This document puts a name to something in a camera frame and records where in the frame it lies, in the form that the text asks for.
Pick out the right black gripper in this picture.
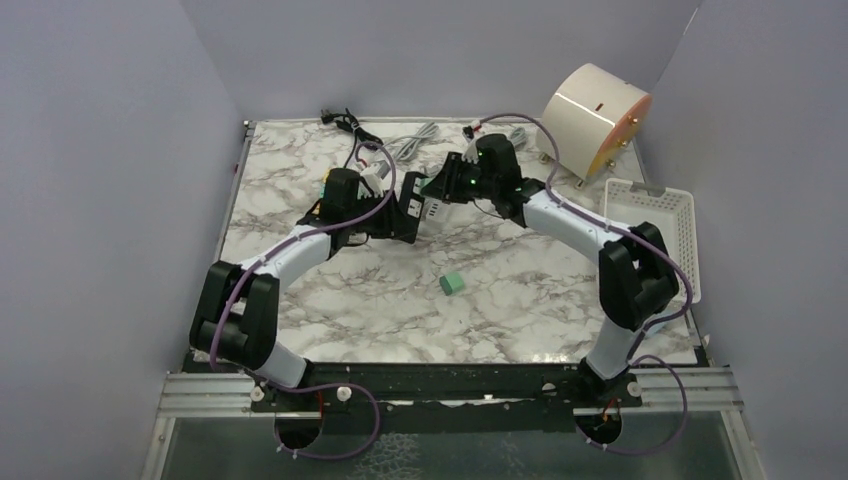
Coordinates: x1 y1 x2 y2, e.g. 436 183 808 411
423 151 500 204

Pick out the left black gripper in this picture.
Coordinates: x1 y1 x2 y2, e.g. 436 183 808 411
343 188 414 238

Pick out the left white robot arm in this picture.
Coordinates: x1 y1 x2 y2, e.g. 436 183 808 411
189 168 425 411

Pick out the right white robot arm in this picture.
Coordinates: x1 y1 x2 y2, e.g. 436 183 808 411
421 134 680 407

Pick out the black power strip left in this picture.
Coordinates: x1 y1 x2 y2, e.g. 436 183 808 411
392 172 426 244

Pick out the white power strip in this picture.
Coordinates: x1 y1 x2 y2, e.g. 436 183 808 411
422 198 449 224

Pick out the beige cylindrical container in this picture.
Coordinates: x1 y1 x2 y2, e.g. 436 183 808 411
536 63 653 184

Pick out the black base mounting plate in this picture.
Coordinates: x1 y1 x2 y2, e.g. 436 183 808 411
182 360 644 435

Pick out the white plastic basket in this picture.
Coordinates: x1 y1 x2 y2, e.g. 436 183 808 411
599 177 702 306

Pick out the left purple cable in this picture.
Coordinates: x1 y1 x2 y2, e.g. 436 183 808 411
208 140 399 462

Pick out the purple cable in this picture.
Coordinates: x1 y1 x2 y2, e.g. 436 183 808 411
208 140 399 462
463 113 696 457

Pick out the grey coiled cable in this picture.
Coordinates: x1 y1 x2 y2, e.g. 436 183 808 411
380 121 442 164

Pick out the black power cable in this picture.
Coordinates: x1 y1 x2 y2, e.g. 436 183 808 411
320 108 386 167

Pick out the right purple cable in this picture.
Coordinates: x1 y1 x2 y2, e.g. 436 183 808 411
463 113 696 457

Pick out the aluminium rail frame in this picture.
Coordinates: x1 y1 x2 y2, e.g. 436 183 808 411
142 359 764 479

